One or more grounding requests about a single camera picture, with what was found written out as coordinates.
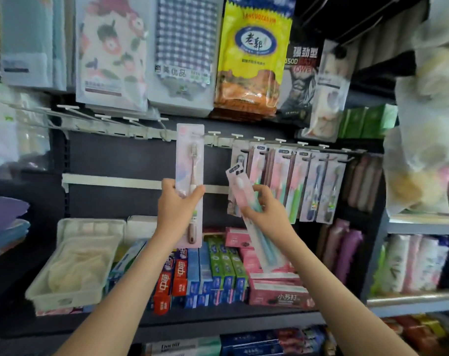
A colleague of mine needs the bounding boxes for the black pack with muscular figure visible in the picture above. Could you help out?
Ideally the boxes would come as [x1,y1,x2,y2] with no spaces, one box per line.
[276,31,325,127]

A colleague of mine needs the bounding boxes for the brown toothbrush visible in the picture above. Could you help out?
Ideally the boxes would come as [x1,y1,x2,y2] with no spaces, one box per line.
[175,123,205,249]

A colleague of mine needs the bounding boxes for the beige cloth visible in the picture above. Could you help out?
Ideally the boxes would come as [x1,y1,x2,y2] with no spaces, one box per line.
[47,235,121,293]

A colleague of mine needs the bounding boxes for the checked cloth pack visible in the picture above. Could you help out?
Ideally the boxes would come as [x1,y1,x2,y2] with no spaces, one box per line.
[147,0,224,118]

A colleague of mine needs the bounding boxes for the purple folded umbrella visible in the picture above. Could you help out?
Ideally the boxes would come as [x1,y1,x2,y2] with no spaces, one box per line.
[334,229,364,284]

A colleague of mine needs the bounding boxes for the clear plastic packs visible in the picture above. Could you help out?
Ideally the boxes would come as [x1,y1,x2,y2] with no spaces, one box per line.
[0,82,51,172]

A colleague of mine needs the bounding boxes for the stack of purple cloths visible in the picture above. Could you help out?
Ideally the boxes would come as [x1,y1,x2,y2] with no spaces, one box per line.
[0,196,31,262]

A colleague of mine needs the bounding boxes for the row of blue and white cartons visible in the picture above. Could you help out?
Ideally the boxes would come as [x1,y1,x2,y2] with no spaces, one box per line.
[142,325,337,356]

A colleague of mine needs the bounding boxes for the small pink box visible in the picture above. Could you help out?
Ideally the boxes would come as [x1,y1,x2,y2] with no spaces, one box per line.
[224,227,253,249]

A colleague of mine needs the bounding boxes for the person's right hand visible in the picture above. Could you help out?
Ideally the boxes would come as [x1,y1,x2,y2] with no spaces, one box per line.
[241,184,296,249]

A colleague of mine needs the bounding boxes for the pink folded umbrella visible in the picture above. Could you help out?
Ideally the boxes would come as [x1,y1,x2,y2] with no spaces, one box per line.
[316,219,350,273]

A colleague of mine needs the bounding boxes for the light blue towel pack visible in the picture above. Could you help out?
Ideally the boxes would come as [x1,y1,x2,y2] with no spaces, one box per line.
[0,0,67,91]

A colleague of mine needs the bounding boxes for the clear hanging pack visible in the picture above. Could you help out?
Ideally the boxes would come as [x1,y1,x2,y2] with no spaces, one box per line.
[302,40,353,143]

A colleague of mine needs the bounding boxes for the red and yellow packets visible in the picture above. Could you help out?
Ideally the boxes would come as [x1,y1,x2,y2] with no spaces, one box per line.
[381,313,449,356]

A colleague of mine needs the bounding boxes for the white box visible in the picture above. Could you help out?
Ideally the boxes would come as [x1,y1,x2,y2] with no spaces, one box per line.
[125,215,158,246]

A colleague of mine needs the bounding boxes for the grey metal shelf unit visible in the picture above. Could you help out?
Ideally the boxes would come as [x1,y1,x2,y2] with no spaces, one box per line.
[359,210,449,318]

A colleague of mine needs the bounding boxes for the yellow and orange bag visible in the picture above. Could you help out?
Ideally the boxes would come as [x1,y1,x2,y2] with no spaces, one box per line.
[213,0,297,117]

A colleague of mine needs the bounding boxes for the person's left hand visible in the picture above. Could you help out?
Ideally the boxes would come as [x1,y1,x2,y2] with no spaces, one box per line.
[156,178,206,249]

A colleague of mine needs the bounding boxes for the row of toothpaste boxes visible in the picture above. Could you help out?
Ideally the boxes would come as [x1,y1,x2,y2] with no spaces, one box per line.
[106,235,251,316]

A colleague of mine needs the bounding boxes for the pink and teal toothbrush pack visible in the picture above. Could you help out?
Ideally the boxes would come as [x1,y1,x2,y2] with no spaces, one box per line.
[225,163,295,273]

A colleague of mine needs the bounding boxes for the row of wrapped printed rolls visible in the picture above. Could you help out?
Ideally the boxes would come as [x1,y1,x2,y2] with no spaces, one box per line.
[371,233,449,295]

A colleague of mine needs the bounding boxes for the medium pink box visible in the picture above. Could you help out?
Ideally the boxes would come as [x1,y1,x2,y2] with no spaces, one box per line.
[239,247,263,274]

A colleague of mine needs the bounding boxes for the white shelf label strip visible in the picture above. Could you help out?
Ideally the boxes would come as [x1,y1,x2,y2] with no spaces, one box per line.
[61,173,230,195]

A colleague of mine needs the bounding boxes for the black metal hooks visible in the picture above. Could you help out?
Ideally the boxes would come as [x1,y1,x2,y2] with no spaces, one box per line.
[295,0,401,46]

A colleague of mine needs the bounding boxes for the person's left forearm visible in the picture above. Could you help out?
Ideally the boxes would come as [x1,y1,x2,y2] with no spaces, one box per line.
[54,230,181,356]

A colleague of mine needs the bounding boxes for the green packets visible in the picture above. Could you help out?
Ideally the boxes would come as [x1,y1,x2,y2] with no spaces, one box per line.
[337,104,398,140]

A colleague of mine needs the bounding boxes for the white hook rail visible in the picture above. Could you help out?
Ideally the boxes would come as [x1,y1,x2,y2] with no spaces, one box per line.
[7,103,366,157]

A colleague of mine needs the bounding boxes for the translucent plastic bag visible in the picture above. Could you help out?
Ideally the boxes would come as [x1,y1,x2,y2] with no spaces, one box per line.
[381,0,449,216]

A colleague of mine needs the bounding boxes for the white plastic basket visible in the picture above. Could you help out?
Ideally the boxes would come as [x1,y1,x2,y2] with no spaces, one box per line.
[25,218,127,312]

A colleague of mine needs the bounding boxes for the row of brown hanging packs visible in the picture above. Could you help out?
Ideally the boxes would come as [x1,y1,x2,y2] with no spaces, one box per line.
[341,154,384,213]

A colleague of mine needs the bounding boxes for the person's right forearm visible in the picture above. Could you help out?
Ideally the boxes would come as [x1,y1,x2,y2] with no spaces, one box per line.
[278,233,419,356]

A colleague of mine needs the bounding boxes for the row of hanging toothbrush packs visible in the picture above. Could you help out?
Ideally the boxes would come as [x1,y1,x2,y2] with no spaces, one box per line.
[227,142,349,224]

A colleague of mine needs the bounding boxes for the floral cloth pack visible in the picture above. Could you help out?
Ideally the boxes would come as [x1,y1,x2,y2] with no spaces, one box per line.
[75,0,149,112]

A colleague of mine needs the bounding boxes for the large pink box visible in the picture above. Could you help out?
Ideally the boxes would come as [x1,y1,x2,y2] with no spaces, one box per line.
[248,271,316,310]

